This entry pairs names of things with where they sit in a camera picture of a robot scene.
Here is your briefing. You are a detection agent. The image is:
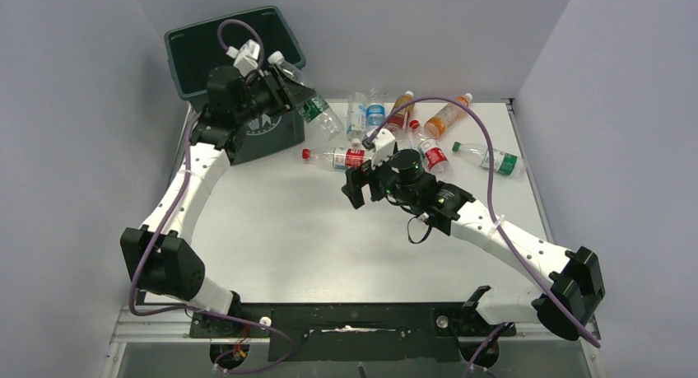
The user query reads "clear bottle green cap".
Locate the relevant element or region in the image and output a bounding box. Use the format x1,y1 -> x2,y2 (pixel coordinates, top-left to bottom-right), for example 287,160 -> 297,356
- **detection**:
451,142 -> 526,179

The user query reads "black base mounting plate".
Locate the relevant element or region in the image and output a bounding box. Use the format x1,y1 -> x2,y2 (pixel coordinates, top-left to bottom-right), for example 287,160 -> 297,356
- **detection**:
188,301 -> 494,362

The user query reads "clear bottle red label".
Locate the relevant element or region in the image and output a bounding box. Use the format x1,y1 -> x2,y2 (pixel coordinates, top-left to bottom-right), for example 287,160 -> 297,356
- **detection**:
301,138 -> 374,170

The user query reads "clear bottle blue green label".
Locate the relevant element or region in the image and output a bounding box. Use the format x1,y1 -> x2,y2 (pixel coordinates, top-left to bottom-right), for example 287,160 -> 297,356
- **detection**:
393,130 -> 415,151

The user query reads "brown tea bottle red label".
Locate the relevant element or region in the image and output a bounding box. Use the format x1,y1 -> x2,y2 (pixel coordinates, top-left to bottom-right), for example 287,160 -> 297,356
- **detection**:
385,91 -> 415,140

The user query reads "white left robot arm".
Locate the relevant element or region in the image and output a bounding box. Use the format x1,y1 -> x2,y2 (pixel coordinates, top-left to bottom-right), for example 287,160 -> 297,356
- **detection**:
120,66 -> 316,316

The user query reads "aluminium frame rail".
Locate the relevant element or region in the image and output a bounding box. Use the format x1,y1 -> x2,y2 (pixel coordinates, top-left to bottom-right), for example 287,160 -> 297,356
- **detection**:
101,306 -> 606,377

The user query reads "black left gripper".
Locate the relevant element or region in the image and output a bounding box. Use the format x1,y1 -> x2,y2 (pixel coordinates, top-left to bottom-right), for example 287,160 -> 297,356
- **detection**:
234,63 -> 314,124

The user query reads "orange juice bottle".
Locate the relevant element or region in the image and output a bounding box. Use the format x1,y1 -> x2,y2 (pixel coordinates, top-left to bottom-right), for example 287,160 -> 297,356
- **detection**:
424,103 -> 468,139

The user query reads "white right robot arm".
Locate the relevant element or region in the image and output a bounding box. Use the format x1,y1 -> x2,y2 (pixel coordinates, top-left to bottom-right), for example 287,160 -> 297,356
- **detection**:
342,149 -> 605,347

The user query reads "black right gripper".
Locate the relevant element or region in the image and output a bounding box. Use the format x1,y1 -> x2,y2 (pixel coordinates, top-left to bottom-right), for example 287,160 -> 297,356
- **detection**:
343,150 -> 417,209

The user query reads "clear bottle dark green label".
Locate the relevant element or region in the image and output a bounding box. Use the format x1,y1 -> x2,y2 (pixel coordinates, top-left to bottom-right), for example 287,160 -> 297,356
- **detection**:
267,50 -> 345,142

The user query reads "dark green trash bin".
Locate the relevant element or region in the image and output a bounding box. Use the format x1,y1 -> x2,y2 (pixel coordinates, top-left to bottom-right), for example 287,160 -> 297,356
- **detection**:
164,6 -> 306,165

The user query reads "white blue label bottle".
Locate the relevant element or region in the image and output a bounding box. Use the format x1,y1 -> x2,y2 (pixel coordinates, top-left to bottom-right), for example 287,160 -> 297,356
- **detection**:
347,91 -> 367,144

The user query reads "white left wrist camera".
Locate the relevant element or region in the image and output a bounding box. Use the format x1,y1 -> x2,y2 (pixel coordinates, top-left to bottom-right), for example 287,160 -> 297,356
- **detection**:
226,40 -> 261,77

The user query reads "clear bottle red cap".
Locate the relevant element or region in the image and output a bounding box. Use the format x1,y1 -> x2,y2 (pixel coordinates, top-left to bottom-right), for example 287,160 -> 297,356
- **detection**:
408,119 -> 454,179

